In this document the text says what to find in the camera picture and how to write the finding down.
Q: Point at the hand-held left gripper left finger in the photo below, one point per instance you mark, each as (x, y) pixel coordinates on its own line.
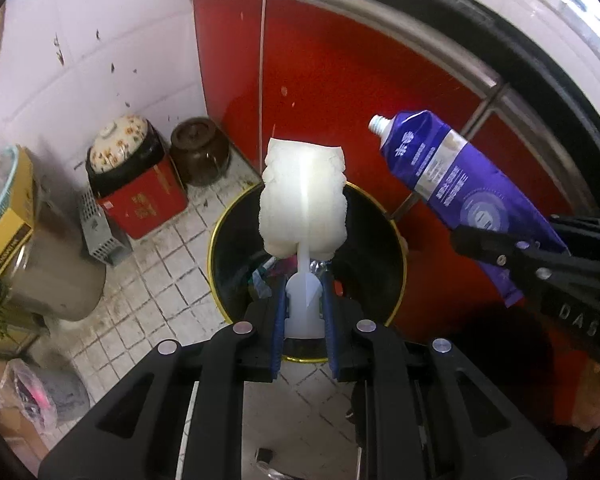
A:
(279, 320)

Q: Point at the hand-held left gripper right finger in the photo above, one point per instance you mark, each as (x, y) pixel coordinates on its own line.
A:
(330, 325)

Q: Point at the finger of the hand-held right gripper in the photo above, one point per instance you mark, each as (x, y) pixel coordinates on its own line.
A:
(510, 260)
(595, 237)

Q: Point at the black trash bin yellow rim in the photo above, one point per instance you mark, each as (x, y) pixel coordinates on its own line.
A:
(370, 260)

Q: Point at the purple toothpaste tube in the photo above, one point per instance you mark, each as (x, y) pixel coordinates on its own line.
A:
(440, 170)

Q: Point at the white sponge bottle brush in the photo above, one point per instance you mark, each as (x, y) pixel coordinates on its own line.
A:
(300, 200)

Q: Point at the silver red foil wrapper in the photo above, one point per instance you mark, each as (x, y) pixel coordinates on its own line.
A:
(267, 280)

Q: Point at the black metal floor object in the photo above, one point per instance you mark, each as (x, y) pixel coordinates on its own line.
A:
(265, 455)

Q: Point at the red box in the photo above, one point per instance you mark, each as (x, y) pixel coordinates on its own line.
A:
(145, 205)

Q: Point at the brown ceramic jar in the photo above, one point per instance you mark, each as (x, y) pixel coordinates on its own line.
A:
(200, 155)

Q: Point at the grey plastic crate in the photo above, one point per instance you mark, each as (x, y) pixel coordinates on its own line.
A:
(97, 230)

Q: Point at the large steel pot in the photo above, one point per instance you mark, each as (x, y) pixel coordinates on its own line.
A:
(60, 270)

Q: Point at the black pot floral lid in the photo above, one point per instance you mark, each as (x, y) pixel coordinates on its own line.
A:
(120, 145)

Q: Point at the wide red cabinet door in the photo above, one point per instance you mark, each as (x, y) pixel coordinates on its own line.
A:
(355, 70)

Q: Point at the clear bag pink contents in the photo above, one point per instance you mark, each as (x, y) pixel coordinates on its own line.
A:
(30, 390)

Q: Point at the narrow red cabinet door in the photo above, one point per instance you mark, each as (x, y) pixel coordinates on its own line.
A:
(230, 60)

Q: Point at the yellow box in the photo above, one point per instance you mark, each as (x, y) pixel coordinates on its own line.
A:
(10, 220)

